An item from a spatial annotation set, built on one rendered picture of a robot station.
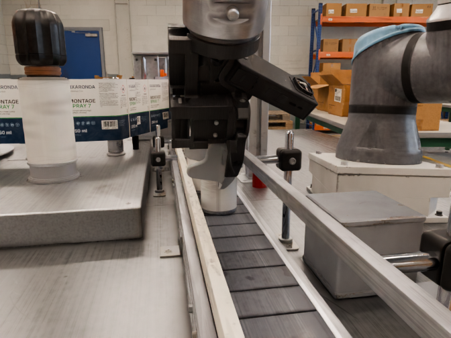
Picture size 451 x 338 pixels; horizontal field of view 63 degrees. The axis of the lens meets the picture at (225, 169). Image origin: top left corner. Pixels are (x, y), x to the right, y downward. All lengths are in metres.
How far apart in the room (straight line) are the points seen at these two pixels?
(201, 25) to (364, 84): 0.43
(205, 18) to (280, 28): 8.23
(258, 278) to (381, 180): 0.35
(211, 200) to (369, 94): 0.35
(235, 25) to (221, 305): 0.22
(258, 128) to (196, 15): 0.56
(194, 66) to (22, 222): 0.35
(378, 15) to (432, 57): 7.71
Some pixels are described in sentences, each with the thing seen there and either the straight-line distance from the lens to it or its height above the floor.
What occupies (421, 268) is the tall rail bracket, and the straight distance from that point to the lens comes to 0.25.
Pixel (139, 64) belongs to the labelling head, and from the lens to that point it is 1.22.
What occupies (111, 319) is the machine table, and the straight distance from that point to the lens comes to 0.41.
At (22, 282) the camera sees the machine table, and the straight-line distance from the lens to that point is 0.51.
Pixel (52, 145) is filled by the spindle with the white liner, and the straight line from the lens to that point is 0.72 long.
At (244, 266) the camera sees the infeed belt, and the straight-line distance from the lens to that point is 0.38.
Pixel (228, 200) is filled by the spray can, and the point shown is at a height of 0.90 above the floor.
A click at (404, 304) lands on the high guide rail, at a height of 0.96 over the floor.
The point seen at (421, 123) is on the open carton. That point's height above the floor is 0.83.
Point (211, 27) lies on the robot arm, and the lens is 0.33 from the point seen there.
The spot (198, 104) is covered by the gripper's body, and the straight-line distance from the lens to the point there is 0.37.
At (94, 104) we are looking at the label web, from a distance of 0.94.
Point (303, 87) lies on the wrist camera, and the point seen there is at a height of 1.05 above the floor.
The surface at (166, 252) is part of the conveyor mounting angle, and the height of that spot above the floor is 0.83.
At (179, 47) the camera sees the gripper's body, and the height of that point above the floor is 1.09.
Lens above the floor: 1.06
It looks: 13 degrees down
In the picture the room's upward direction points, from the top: straight up
